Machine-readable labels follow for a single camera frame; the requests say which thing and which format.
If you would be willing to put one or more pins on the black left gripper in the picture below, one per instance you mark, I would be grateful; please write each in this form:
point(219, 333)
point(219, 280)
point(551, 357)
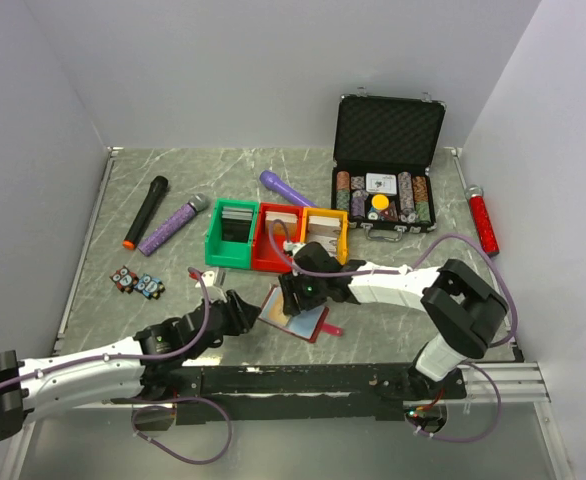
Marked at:
point(241, 313)

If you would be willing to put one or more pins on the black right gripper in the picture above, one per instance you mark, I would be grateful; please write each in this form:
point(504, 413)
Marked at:
point(291, 284)

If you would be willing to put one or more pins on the red leather card holder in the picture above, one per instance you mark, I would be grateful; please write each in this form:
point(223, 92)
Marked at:
point(307, 325)

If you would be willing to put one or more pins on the gold VIP credit card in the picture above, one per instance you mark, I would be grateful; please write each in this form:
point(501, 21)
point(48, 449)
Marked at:
point(275, 312)

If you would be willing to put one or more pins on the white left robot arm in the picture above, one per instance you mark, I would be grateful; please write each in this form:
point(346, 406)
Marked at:
point(136, 367)

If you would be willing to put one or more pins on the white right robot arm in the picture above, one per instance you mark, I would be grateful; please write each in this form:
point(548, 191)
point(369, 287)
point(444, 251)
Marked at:
point(465, 310)

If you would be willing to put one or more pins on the yellow plastic card bin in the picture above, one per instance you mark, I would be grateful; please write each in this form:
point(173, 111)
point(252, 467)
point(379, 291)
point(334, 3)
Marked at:
point(327, 227)

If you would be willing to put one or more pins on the green plastic card bin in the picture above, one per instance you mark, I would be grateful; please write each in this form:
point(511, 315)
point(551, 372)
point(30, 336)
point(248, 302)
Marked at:
point(230, 235)

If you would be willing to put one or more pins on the blue owl card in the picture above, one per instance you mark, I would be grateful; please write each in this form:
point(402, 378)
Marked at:
point(150, 287)

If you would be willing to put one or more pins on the red owl card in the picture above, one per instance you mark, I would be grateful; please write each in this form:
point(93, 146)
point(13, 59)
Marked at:
point(124, 279)

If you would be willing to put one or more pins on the white playing card deck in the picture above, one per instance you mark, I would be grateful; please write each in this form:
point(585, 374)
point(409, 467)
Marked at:
point(377, 183)

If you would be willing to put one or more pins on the purple plastic toy microphone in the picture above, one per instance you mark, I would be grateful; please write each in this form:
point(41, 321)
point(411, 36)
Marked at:
point(274, 183)

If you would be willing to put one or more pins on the yellow poker dealer chip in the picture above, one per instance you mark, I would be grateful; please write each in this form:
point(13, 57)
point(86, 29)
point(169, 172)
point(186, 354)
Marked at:
point(380, 202)

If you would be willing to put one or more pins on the purple glitter toy microphone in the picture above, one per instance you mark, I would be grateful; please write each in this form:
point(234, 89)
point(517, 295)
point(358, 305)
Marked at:
point(188, 211)

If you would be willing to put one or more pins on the black toy microphone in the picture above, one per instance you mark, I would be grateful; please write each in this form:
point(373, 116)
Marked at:
point(158, 189)

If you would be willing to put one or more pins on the black poker chip case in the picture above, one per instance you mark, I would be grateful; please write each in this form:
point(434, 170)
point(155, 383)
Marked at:
point(377, 134)

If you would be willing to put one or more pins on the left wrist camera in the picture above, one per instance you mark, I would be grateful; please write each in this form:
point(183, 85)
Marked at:
point(209, 283)

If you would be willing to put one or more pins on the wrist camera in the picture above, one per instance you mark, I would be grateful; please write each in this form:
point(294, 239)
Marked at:
point(209, 283)
point(291, 248)

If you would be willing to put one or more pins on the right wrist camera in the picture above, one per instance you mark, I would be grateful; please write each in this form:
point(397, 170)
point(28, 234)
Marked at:
point(291, 248)

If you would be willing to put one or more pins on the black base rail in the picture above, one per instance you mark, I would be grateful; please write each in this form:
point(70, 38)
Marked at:
point(287, 392)

